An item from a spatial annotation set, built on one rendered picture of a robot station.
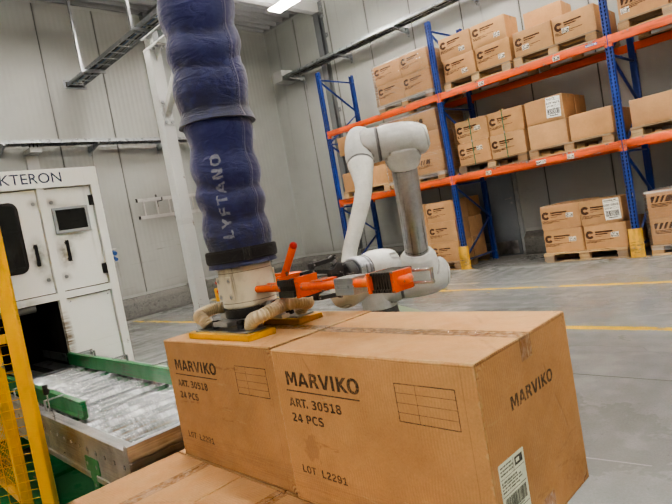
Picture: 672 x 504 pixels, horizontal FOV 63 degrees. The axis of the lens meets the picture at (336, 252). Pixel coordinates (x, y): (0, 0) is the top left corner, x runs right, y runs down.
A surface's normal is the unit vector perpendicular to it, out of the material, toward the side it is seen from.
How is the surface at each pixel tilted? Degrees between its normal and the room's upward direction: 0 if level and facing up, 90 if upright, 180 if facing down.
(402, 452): 90
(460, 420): 90
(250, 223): 74
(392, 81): 87
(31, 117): 90
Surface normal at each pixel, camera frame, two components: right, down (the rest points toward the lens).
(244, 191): 0.37, -0.40
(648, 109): -0.72, 0.16
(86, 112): 0.70, -0.08
